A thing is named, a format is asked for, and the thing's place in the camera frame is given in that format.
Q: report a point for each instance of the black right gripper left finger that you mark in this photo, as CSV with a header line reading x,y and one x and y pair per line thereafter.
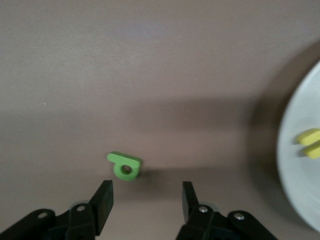
x,y
100,210

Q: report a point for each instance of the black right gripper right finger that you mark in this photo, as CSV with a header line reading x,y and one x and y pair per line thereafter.
x,y
192,215

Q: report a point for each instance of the green foam letter a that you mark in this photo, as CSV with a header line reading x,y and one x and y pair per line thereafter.
x,y
117,172

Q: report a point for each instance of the yellow foam letter u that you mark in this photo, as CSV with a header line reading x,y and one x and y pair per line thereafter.
x,y
311,151

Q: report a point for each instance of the beige round plate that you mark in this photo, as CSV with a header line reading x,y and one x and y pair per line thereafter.
x,y
300,187

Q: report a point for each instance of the brown table mat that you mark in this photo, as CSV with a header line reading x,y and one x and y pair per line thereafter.
x,y
125,62

